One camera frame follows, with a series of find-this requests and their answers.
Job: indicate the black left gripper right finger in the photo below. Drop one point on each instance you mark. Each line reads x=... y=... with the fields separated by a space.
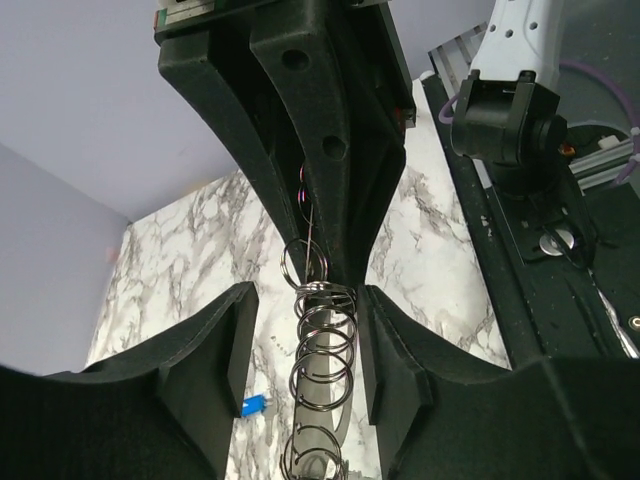
x=442 y=413

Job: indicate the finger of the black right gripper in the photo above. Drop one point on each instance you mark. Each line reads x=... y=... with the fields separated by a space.
x=215 y=72
x=351 y=167

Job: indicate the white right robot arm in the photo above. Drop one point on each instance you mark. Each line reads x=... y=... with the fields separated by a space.
x=522 y=36

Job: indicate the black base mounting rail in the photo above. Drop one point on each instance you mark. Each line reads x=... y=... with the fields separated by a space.
x=561 y=264

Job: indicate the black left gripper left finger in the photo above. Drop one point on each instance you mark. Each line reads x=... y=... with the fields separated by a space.
x=163 y=409

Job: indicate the aluminium extrusion frame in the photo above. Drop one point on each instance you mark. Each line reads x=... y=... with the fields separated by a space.
x=599 y=152

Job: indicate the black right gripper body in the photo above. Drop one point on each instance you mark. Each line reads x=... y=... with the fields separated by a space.
x=350 y=48

